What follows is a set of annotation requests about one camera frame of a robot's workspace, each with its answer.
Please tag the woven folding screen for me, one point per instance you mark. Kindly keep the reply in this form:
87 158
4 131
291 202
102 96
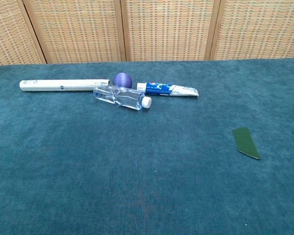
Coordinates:
161 29

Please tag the white wrap roll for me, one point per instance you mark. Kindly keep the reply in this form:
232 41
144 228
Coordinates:
51 85

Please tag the clear plastic water bottle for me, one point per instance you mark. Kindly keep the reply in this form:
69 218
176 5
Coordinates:
127 99

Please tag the teal table cloth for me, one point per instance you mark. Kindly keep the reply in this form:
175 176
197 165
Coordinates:
88 159

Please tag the dark green card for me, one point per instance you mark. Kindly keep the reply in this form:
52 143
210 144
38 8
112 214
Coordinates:
245 143

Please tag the blue white toothpaste tube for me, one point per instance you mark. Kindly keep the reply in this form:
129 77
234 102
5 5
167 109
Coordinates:
161 88

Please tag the purple ball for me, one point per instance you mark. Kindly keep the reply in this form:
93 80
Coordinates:
122 79

